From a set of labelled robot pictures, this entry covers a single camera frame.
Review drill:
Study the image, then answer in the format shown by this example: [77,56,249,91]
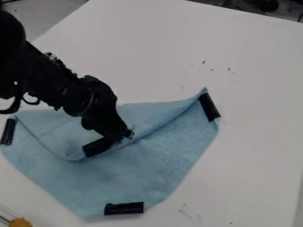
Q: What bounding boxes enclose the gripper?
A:
[79,74,136,145]

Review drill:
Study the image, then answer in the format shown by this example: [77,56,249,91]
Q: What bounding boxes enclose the yellow toy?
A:
[8,217,34,227]

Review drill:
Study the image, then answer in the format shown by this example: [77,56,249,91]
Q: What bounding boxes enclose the light blue cloth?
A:
[0,86,223,222]

